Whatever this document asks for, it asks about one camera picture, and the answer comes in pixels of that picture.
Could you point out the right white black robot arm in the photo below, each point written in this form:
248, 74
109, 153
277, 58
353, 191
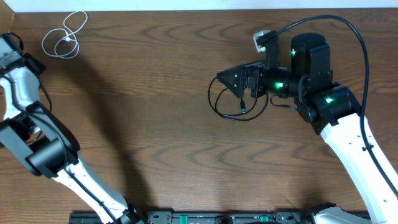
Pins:
331, 108

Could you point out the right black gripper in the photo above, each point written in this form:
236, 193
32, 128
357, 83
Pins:
255, 72

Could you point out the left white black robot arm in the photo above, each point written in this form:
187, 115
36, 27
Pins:
43, 144

